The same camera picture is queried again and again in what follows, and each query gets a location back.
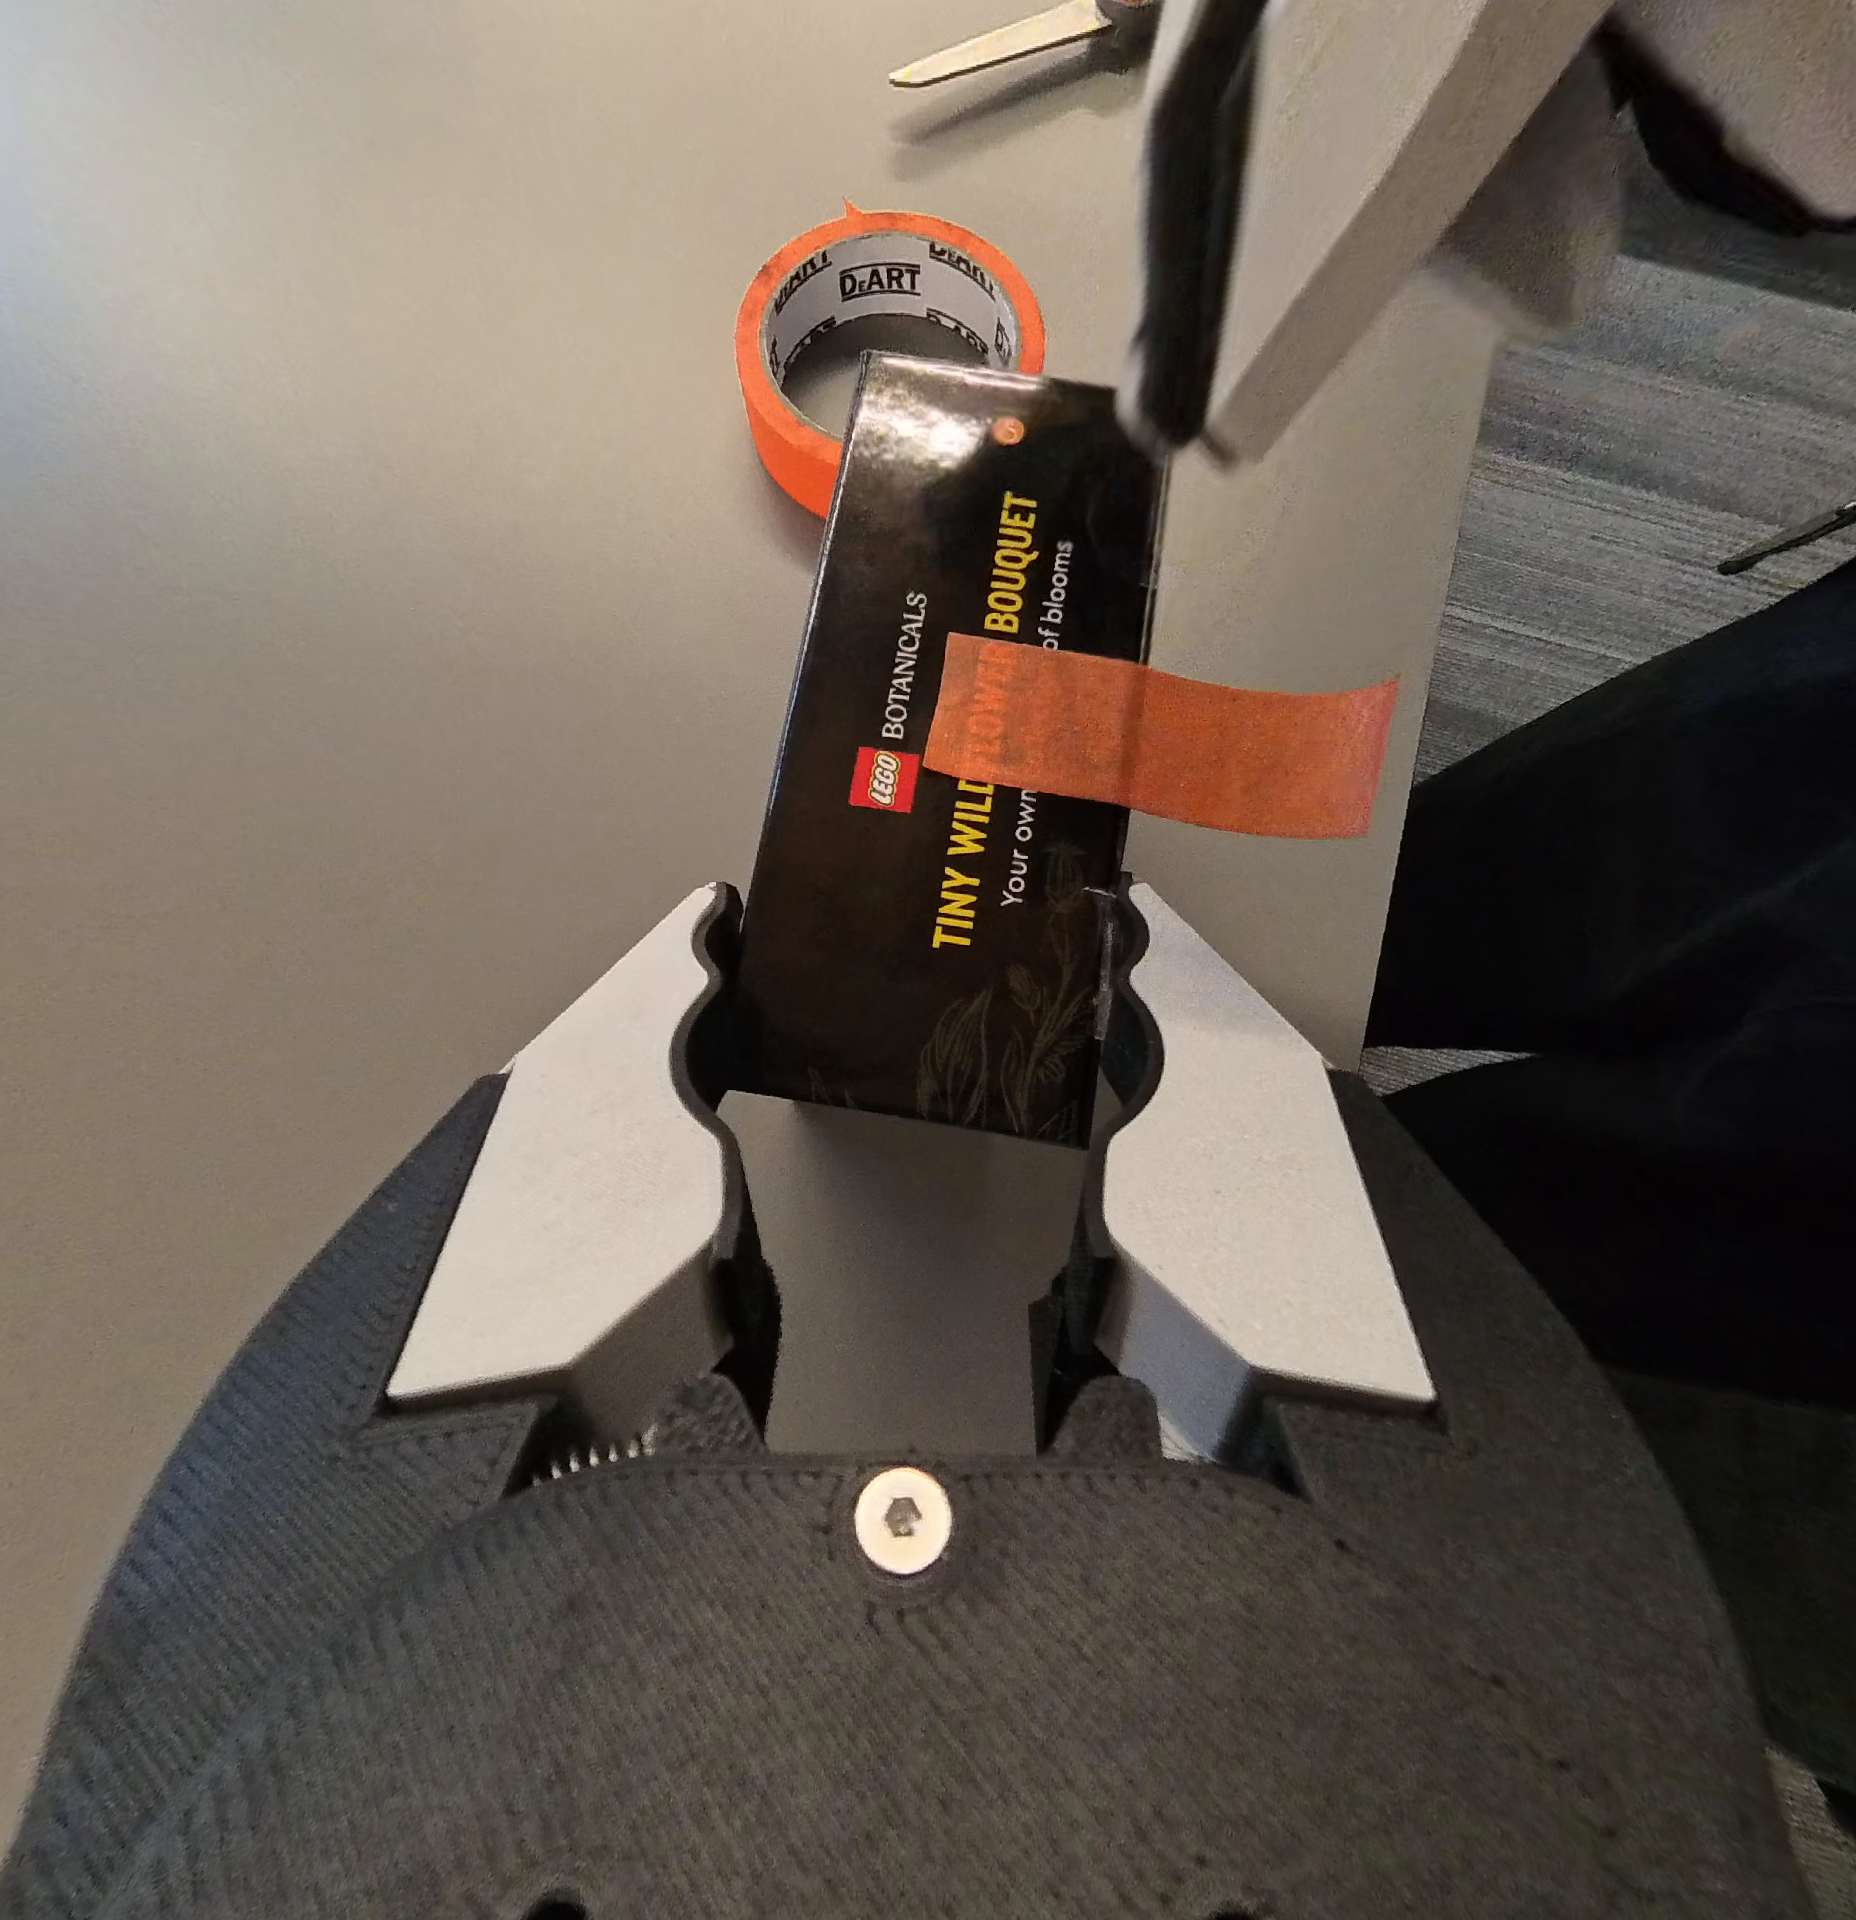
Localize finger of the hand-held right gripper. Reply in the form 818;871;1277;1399
1121;0;1605;469

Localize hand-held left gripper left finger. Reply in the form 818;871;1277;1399
386;882;765;1434

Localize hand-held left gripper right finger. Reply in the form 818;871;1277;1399
1037;878;1444;1458

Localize orange grey handled scissors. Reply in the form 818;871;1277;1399
886;0;1163;90

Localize orange tape strip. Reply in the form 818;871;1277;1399
925;633;1402;836

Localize black lego flower box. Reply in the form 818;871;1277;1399
725;348;1170;1152

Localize orange tape roll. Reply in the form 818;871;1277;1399
736;198;1051;519

